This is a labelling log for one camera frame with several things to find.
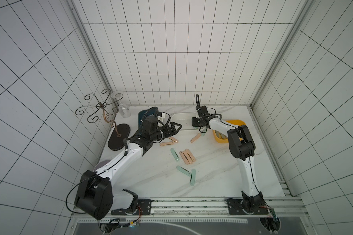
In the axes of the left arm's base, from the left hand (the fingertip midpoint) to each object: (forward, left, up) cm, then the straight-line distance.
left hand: (175, 130), depth 80 cm
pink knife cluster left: (-9, -6, -20) cm, 23 cm away
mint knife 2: (-16, -6, -21) cm, 27 cm away
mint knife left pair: (-5, +1, -20) cm, 21 cm away
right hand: (+23, -15, -17) cm, 33 cm away
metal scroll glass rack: (+9, +40, +11) cm, 42 cm away
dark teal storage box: (+25, +25, -14) cm, 38 cm away
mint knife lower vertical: (-19, -10, -20) cm, 30 cm away
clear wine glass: (+15, +33, 0) cm, 36 cm away
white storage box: (+24, -6, -19) cm, 31 cm away
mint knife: (+10, -19, -19) cm, 28 cm away
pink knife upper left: (+6, +1, -20) cm, 21 cm away
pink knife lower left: (+2, +9, -20) cm, 23 cm away
